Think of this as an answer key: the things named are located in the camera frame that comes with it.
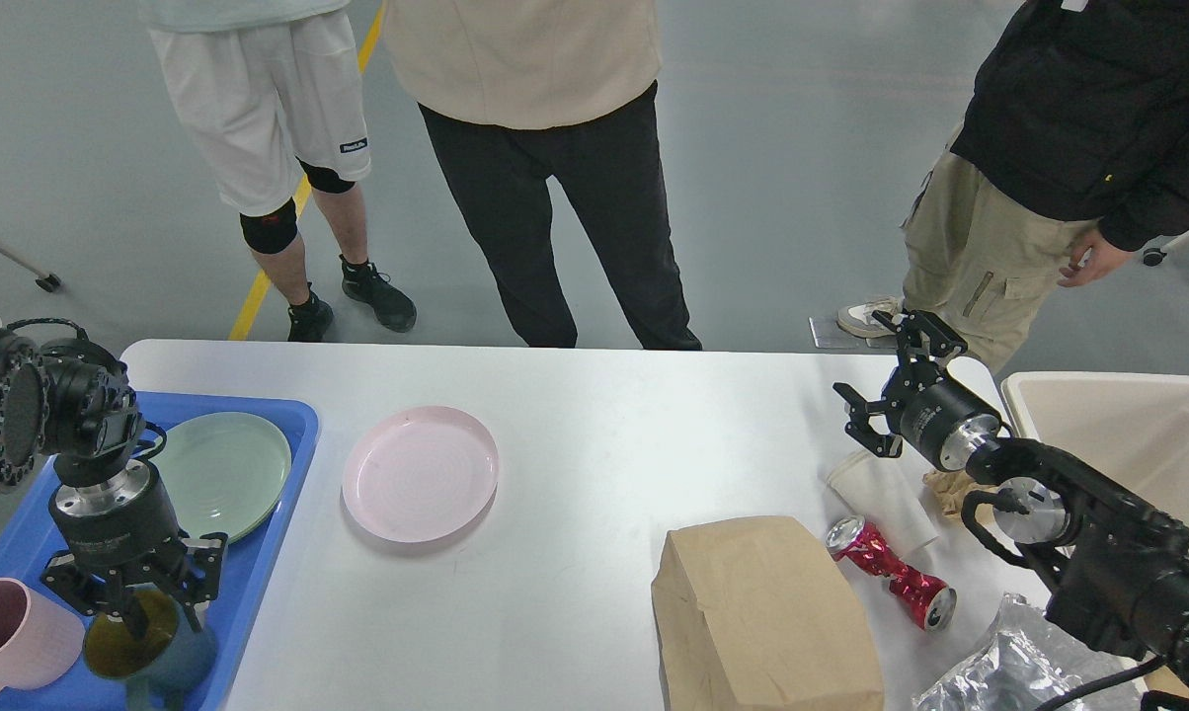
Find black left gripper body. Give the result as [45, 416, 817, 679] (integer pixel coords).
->
[48, 460, 189, 593]

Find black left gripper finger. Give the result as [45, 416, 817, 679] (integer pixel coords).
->
[165, 531, 228, 633]
[40, 553, 151, 638]

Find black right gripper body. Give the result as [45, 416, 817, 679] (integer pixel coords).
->
[882, 370, 1001, 472]

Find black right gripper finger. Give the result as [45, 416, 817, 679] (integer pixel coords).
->
[872, 310, 969, 388]
[832, 382, 905, 458]

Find dark teal mug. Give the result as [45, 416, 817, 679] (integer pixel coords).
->
[83, 587, 216, 710]

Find pink plastic plate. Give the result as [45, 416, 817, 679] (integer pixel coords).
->
[342, 405, 501, 545]

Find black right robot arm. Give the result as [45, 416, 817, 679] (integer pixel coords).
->
[833, 310, 1189, 710]

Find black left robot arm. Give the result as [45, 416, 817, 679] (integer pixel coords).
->
[0, 328, 228, 638]

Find white paper cup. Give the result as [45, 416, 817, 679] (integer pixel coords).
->
[822, 449, 939, 555]

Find crumpled brown paper napkin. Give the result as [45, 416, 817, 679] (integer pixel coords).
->
[921, 468, 995, 522]

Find light green plate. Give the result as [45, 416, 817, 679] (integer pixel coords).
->
[152, 411, 291, 543]

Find metal floor plate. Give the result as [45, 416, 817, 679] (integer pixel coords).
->
[810, 317, 897, 351]

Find crushed red soda can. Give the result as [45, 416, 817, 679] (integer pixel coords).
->
[824, 514, 957, 633]

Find brown paper bag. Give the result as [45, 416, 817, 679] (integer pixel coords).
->
[652, 514, 885, 710]

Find beige plastic bin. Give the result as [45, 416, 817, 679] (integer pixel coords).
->
[1000, 370, 1189, 526]

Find silver foil bag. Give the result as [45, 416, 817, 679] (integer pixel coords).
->
[912, 593, 1137, 710]

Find person in black jacket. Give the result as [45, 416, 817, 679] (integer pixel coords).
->
[835, 1, 1189, 370]

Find person in white shorts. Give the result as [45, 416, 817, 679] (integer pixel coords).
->
[137, 1, 417, 342]

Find person in beige hoodie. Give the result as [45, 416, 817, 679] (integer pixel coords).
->
[385, 1, 702, 351]

